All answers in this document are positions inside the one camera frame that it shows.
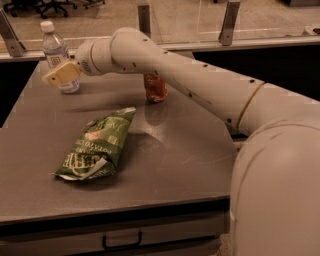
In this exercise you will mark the clear blue plastic water bottle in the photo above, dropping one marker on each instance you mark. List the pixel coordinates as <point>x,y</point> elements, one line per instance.
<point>56,52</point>

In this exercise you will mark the glass railing panel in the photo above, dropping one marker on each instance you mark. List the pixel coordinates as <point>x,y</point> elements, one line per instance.
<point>184,21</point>

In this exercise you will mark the metal railing bracket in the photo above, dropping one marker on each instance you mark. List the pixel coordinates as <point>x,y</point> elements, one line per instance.
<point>230,17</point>
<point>144,19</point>
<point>14,46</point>

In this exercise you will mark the middle metal railing bracket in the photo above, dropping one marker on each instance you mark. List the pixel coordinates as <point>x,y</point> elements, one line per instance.
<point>144,19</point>

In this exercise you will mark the left metal railing bracket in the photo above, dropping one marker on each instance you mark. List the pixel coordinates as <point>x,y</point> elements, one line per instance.
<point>14,46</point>

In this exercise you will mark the right metal railing bracket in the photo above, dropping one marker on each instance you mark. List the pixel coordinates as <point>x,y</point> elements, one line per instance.
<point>230,17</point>

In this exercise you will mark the green potato chip bag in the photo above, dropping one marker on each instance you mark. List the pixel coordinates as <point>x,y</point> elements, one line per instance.
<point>97,151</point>

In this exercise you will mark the red soda can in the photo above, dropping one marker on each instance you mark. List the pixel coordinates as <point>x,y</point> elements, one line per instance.
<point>155,88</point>

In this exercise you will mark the black drawer handle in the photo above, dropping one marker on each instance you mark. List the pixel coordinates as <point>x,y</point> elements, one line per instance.
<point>121,242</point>

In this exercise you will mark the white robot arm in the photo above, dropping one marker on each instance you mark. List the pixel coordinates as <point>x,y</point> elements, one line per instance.
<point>275,187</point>

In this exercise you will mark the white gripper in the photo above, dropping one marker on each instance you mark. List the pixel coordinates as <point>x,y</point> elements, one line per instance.
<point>84,60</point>

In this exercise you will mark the black office chair base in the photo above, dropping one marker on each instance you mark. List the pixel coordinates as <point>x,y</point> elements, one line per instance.
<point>40,6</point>

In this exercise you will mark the grey cabinet drawer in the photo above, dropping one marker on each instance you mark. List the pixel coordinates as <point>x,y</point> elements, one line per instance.
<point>184,235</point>

